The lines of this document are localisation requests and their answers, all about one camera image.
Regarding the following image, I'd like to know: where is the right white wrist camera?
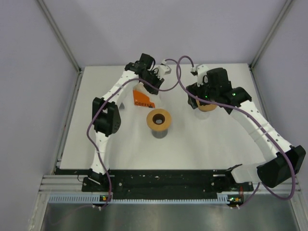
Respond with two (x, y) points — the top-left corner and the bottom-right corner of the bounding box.
(191, 64), (209, 87)

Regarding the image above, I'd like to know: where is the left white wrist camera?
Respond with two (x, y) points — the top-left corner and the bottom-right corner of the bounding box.
(157, 64), (171, 79)

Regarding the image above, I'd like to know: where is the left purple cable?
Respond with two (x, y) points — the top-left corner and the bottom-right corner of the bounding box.
(86, 58), (181, 207)

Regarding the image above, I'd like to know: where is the grey slotted cable duct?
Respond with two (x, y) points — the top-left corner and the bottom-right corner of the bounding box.
(48, 194), (243, 206)

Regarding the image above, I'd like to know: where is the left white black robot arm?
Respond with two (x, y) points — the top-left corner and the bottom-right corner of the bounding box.
(86, 53), (171, 191)

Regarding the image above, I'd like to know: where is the aluminium frame rail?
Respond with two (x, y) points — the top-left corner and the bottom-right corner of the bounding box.
(39, 175), (83, 193)

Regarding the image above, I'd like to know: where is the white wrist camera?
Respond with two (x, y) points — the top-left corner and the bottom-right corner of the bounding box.
(191, 64), (209, 87)
(157, 64), (171, 79)

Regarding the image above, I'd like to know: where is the orange white coffee filter bag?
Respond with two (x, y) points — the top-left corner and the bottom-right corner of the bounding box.
(133, 83), (163, 108)

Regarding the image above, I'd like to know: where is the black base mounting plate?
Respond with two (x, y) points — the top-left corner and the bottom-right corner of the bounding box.
(55, 168), (254, 199)

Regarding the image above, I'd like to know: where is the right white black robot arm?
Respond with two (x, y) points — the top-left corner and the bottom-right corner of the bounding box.
(186, 65), (306, 191)

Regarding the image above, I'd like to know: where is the wooden rimmed glass dripper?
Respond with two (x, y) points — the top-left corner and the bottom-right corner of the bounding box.
(196, 100), (217, 112)

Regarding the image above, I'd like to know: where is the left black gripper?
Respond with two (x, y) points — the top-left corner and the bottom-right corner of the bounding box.
(141, 70), (164, 95)

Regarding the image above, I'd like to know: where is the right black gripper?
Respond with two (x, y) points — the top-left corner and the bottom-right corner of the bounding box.
(186, 78), (218, 109)

